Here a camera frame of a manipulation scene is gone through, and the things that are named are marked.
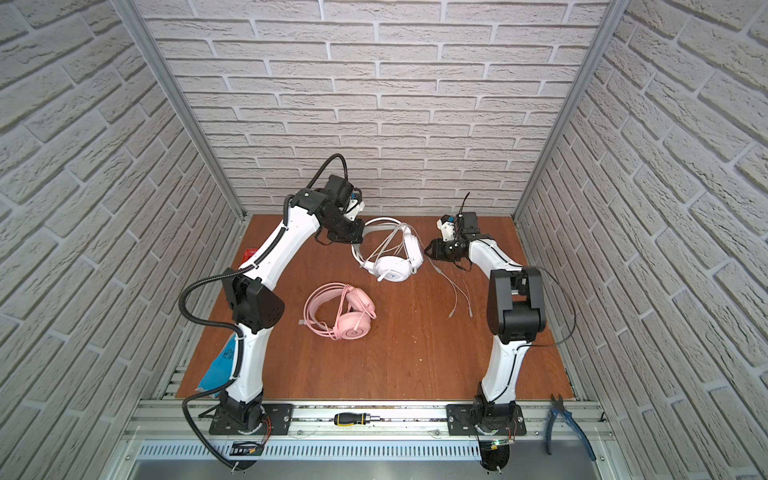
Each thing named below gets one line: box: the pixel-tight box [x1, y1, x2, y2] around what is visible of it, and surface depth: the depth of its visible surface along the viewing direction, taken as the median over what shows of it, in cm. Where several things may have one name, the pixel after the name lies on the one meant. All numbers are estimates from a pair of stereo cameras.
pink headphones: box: [298, 282, 377, 341], surface depth 87 cm
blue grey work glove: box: [196, 332, 237, 398], surface depth 81 cm
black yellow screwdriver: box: [333, 412, 381, 427], surface depth 74 cm
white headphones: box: [351, 217, 424, 283], surface depth 77 cm
